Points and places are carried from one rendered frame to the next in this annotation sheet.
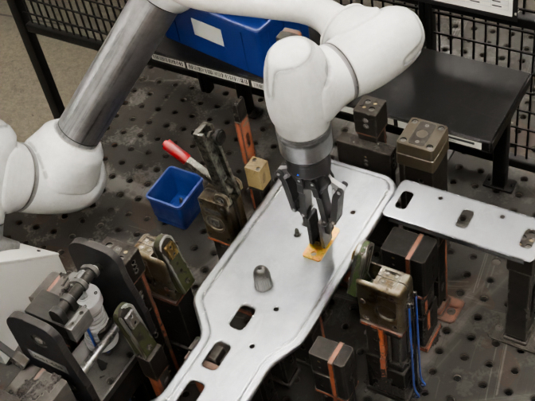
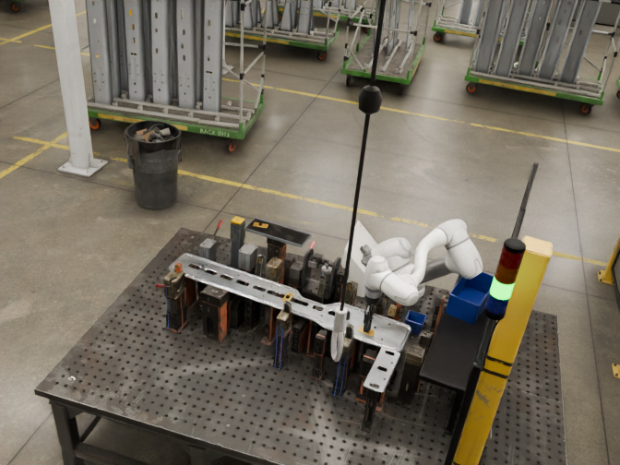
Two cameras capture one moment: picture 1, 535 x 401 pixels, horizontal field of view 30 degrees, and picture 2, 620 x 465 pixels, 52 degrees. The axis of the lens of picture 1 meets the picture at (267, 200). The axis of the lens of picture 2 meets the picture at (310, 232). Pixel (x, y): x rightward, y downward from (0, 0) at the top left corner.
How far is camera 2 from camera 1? 2.41 m
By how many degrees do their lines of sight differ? 55
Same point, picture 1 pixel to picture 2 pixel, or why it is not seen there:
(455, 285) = (388, 410)
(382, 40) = (395, 284)
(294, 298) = not seen: hidden behind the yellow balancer
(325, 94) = (371, 275)
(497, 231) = (376, 377)
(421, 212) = (384, 357)
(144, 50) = (436, 268)
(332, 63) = (381, 273)
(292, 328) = (328, 324)
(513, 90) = (452, 383)
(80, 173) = not seen: hidden behind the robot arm
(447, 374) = (345, 404)
